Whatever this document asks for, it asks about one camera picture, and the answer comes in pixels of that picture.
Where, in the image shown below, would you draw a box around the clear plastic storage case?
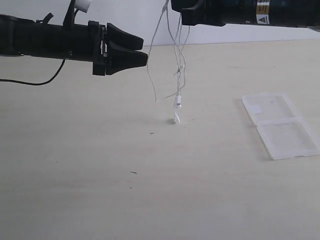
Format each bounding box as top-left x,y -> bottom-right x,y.
242,92 -> 320,160

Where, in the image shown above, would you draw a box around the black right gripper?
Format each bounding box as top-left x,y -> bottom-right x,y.
171,0 -> 238,27

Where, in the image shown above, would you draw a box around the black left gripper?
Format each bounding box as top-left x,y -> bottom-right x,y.
34,20 -> 148,76

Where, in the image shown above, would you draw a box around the white wired earphones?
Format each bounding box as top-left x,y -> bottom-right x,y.
147,0 -> 191,124

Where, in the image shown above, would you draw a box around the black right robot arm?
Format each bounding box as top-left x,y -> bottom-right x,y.
171,0 -> 320,29

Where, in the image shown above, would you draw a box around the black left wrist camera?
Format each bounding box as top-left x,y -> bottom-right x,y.
68,0 -> 92,13

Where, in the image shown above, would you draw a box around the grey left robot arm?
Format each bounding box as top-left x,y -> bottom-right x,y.
0,14 -> 148,76

